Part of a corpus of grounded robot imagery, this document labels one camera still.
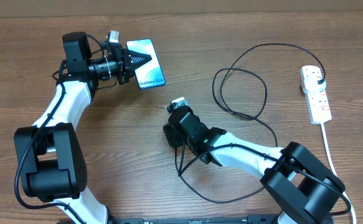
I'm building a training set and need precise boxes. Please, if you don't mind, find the blue Samsung Galaxy smartphone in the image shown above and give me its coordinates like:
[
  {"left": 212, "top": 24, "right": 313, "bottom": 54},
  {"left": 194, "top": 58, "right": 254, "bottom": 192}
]
[{"left": 126, "top": 39, "right": 166, "bottom": 89}]

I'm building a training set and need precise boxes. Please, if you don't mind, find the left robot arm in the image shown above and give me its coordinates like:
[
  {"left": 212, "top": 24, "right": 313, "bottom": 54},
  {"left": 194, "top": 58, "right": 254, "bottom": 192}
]
[{"left": 14, "top": 30, "right": 153, "bottom": 223}]

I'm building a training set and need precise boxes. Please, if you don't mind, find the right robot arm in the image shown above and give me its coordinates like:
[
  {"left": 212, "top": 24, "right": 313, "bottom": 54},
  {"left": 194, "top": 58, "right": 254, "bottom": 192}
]
[{"left": 163, "top": 103, "right": 352, "bottom": 223}]

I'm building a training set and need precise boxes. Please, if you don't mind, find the white charger plug adapter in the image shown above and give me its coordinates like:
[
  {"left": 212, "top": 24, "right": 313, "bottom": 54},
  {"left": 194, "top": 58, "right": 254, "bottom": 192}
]
[{"left": 301, "top": 77, "right": 326, "bottom": 94}]

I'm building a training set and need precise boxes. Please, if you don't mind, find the white power strip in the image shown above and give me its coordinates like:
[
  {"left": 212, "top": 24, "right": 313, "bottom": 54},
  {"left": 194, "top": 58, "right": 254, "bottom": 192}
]
[{"left": 300, "top": 65, "right": 332, "bottom": 124}]

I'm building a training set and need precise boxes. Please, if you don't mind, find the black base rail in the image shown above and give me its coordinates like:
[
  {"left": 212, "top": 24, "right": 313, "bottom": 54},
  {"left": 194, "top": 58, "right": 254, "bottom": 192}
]
[{"left": 109, "top": 214, "right": 279, "bottom": 224}]

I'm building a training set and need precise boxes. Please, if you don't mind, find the white power strip cord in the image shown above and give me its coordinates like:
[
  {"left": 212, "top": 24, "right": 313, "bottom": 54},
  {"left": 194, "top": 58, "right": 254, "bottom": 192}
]
[{"left": 319, "top": 123, "right": 357, "bottom": 224}]

